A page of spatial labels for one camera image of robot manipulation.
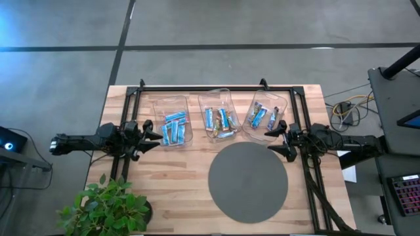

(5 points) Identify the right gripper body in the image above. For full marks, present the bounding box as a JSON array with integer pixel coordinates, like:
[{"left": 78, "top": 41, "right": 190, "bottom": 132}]
[{"left": 285, "top": 122, "right": 311, "bottom": 153}]

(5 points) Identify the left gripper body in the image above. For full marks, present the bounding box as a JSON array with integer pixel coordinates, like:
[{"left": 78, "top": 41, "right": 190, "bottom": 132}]
[{"left": 121, "top": 120, "right": 145, "bottom": 163}]

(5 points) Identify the clear plastic bin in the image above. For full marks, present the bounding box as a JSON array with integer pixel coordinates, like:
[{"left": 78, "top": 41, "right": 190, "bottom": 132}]
[
  {"left": 241, "top": 90, "right": 289, "bottom": 142},
  {"left": 198, "top": 88, "right": 243, "bottom": 144},
  {"left": 152, "top": 94, "right": 194, "bottom": 148}
]

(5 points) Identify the grey round placemat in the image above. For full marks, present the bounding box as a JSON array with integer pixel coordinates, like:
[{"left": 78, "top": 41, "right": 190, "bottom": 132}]
[{"left": 207, "top": 141, "right": 289, "bottom": 224}]

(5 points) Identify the black power adapter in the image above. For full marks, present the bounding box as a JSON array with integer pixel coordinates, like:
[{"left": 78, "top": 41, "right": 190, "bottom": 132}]
[{"left": 339, "top": 101, "right": 354, "bottom": 126}]

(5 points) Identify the white paper sheet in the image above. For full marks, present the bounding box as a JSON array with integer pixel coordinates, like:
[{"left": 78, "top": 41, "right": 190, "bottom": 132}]
[{"left": 337, "top": 150, "right": 358, "bottom": 184}]

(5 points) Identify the black plant pot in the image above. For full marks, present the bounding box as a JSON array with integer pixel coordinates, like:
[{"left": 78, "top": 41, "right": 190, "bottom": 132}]
[{"left": 139, "top": 199, "right": 154, "bottom": 227}]

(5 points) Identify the green leafy plant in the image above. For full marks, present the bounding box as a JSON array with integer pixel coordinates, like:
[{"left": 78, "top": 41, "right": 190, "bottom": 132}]
[{"left": 56, "top": 173, "right": 154, "bottom": 236}]

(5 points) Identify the dark grey cart top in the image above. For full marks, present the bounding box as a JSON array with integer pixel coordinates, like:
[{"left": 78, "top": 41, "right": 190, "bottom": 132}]
[{"left": 367, "top": 67, "right": 420, "bottom": 157}]

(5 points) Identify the dark grey desk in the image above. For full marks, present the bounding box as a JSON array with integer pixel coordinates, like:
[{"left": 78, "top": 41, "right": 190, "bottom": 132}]
[{"left": 375, "top": 153, "right": 420, "bottom": 236}]

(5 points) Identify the grey side shelf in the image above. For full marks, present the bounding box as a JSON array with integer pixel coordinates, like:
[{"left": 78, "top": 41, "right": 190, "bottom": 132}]
[{"left": 0, "top": 147, "right": 53, "bottom": 173}]

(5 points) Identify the tablet screen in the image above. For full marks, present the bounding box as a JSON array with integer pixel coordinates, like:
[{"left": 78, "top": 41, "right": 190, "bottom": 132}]
[{"left": 396, "top": 109, "right": 420, "bottom": 130}]

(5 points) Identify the black device with blue light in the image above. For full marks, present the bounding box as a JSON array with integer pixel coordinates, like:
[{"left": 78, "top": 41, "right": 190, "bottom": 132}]
[{"left": 0, "top": 126, "right": 29, "bottom": 154}]

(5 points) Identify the backlit keyboard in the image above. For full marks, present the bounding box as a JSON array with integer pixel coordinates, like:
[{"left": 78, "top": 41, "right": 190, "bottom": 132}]
[{"left": 387, "top": 173, "right": 420, "bottom": 218}]

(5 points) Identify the black pole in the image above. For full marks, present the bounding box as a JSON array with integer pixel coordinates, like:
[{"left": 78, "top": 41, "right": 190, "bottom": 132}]
[{"left": 382, "top": 44, "right": 420, "bottom": 80}]

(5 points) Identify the yellow cable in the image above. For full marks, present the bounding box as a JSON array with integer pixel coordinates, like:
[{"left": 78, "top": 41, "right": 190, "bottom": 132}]
[{"left": 333, "top": 94, "right": 375, "bottom": 115}]

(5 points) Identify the black aluminium frame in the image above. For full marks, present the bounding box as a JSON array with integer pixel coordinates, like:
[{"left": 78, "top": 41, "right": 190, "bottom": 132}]
[{"left": 110, "top": 85, "right": 332, "bottom": 235}]

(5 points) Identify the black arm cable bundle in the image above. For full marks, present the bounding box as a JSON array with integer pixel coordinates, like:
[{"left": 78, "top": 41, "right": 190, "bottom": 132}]
[{"left": 303, "top": 157, "right": 358, "bottom": 234}]

